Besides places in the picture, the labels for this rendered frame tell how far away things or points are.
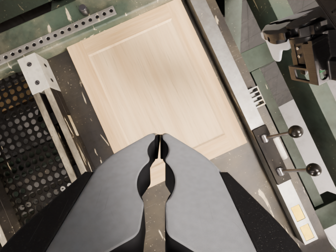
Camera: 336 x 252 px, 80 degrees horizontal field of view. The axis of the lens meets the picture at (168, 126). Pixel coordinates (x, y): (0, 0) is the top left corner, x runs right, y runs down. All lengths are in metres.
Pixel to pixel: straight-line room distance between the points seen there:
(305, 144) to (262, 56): 2.62
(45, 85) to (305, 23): 0.69
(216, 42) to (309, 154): 2.76
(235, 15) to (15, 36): 0.90
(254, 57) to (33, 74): 0.78
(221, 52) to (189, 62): 0.11
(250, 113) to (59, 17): 0.72
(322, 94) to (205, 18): 0.47
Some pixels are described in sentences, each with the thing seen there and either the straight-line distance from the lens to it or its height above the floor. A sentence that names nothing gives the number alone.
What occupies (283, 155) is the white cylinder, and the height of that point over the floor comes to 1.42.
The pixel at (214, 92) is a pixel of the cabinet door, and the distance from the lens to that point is 0.73.
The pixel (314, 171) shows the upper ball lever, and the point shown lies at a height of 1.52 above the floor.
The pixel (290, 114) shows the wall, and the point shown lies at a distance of 3.65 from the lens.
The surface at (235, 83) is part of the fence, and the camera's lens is 0.74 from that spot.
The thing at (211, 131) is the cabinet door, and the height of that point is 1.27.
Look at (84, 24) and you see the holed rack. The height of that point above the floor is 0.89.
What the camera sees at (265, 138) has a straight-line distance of 0.74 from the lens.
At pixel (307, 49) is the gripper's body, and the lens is 0.32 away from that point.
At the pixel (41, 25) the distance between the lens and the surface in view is 0.87.
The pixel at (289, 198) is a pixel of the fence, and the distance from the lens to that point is 0.83.
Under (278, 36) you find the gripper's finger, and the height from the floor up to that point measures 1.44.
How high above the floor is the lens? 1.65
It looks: 39 degrees down
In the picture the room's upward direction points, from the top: 154 degrees clockwise
